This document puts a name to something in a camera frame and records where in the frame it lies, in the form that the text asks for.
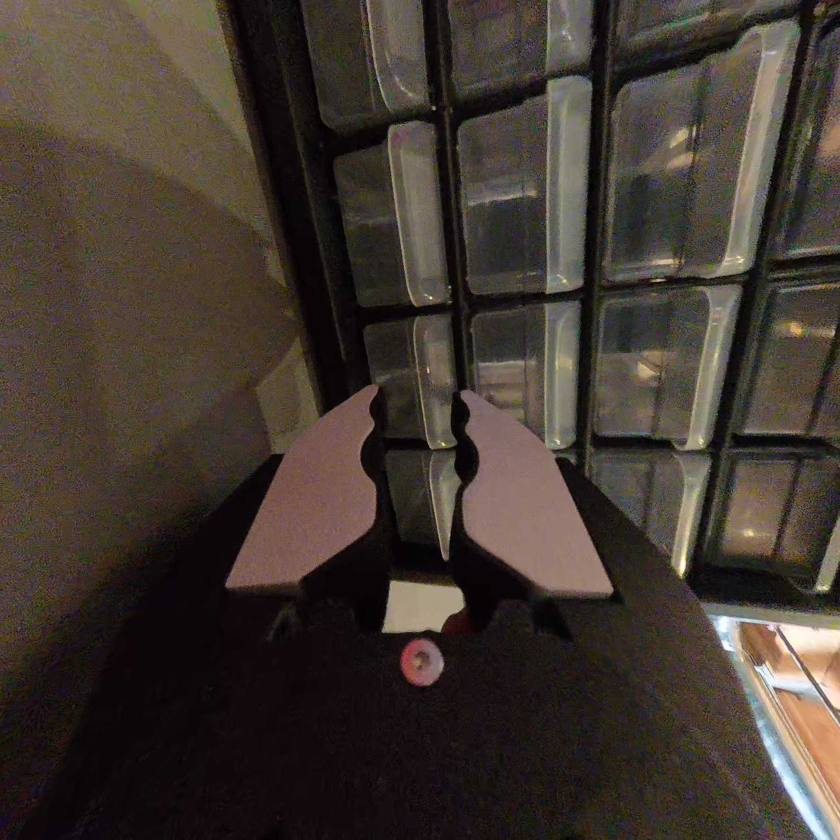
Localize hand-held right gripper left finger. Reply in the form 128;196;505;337
225;385;396;634

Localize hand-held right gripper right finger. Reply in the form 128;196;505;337
448;390;616;634

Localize clear pulled-out small drawer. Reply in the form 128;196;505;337
363;314;458;450

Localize black drawer cabinet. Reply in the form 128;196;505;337
223;0;840;611

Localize rows of clear plastic drawers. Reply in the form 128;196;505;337
298;0;840;592

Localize white ribbed box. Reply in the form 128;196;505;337
255;366;324;455

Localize clear plastic bin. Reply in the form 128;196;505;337
712;613;840;840

